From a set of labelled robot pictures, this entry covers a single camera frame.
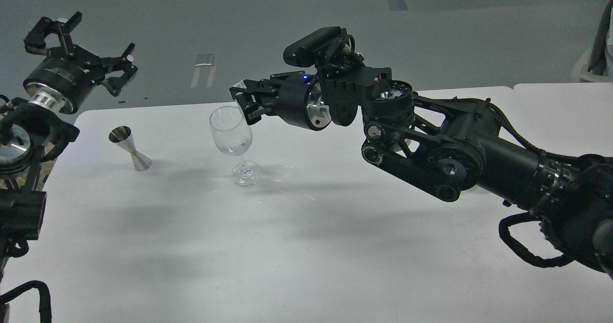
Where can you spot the clear ice cube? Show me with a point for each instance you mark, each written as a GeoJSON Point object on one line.
{"type": "Point", "coordinates": [237, 91]}

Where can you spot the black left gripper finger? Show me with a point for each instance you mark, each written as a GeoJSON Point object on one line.
{"type": "Point", "coordinates": [117, 71]}
{"type": "Point", "coordinates": [35, 40]}

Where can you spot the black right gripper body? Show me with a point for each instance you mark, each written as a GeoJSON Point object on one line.
{"type": "Point", "coordinates": [300, 102]}

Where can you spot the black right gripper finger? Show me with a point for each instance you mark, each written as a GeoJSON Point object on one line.
{"type": "Point", "coordinates": [261, 88]}
{"type": "Point", "coordinates": [254, 110]}

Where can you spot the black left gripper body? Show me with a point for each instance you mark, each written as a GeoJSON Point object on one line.
{"type": "Point", "coordinates": [74, 81]}

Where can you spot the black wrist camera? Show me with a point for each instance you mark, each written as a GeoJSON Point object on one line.
{"type": "Point", "coordinates": [323, 46]}

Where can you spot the steel double jigger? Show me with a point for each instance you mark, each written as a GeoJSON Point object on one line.
{"type": "Point", "coordinates": [122, 137]}

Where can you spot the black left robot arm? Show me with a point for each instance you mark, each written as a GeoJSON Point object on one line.
{"type": "Point", "coordinates": [32, 132]}

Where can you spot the clear wine glass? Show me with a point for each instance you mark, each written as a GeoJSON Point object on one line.
{"type": "Point", "coordinates": [233, 137]}

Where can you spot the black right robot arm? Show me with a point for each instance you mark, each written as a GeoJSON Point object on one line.
{"type": "Point", "coordinates": [446, 146]}

